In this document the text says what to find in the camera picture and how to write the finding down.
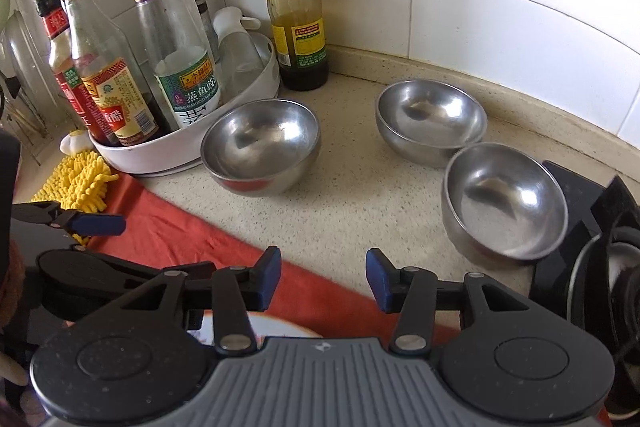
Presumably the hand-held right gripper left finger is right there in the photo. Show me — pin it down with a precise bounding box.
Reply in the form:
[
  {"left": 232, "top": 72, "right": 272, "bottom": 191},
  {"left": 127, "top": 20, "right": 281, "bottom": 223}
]
[{"left": 107, "top": 246, "right": 282, "bottom": 354}]

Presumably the red cap sauce bottle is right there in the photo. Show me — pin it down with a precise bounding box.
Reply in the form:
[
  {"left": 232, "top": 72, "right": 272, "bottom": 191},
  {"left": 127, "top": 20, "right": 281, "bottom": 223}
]
[{"left": 35, "top": 0, "right": 107, "bottom": 144}]

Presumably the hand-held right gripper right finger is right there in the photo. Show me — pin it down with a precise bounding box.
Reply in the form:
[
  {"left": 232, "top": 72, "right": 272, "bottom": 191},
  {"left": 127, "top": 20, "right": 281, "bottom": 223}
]
[{"left": 365, "top": 248, "right": 532, "bottom": 354}]

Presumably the yellow chenille mat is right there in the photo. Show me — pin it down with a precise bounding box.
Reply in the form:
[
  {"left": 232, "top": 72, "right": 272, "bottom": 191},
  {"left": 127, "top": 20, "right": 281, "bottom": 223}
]
[{"left": 30, "top": 152, "right": 120, "bottom": 248}]

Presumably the white garlic bulb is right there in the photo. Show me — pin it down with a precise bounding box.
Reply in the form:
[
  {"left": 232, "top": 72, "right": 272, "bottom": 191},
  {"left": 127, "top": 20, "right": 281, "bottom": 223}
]
[{"left": 60, "top": 129, "right": 94, "bottom": 156}]

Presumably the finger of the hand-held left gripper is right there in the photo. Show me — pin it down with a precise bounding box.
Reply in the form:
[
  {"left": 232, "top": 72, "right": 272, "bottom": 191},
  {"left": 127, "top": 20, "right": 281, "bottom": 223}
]
[
  {"left": 12, "top": 201, "right": 126, "bottom": 239},
  {"left": 112, "top": 257, "right": 219, "bottom": 289}
]

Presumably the yellow cap vinegar bottle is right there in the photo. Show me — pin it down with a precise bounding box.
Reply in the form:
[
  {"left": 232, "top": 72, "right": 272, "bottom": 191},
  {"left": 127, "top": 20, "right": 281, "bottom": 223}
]
[{"left": 55, "top": 0, "right": 167, "bottom": 148}]

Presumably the purple label sauce bottle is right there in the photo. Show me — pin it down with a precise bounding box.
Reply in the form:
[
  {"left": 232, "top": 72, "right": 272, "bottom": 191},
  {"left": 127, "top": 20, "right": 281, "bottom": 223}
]
[{"left": 121, "top": 0, "right": 223, "bottom": 130}]

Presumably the stainless steel bowl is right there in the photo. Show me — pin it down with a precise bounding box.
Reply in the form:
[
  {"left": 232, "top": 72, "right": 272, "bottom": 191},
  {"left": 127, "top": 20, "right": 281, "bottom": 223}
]
[
  {"left": 200, "top": 99, "right": 322, "bottom": 197},
  {"left": 440, "top": 143, "right": 570, "bottom": 262},
  {"left": 375, "top": 79, "right": 489, "bottom": 168}
]

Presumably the red cloth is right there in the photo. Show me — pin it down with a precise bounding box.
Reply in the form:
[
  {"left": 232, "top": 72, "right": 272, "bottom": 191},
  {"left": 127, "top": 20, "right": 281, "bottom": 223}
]
[{"left": 85, "top": 172, "right": 461, "bottom": 344}]

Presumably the white two-tier turntable rack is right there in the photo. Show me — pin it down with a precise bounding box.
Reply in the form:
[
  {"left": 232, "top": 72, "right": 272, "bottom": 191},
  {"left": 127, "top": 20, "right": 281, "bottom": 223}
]
[{"left": 32, "top": 0, "right": 281, "bottom": 178}]

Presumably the clear squeeze bottle white top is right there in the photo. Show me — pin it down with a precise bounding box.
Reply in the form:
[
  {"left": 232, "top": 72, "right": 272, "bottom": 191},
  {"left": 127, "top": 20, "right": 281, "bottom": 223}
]
[{"left": 212, "top": 6, "right": 266, "bottom": 94}]

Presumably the black pan support grate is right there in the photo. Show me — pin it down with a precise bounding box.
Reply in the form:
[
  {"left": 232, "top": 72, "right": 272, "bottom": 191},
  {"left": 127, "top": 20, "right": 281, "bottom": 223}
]
[{"left": 589, "top": 176, "right": 640, "bottom": 358}]

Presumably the small floral rimmed plate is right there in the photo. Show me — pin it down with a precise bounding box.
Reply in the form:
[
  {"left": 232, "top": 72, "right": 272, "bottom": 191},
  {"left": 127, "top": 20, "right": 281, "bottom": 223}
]
[{"left": 192, "top": 312, "right": 326, "bottom": 344}]

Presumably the black gas stove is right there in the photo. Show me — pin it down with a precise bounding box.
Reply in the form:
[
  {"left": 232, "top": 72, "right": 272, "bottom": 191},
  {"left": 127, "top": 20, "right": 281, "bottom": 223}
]
[{"left": 527, "top": 159, "right": 640, "bottom": 408}]

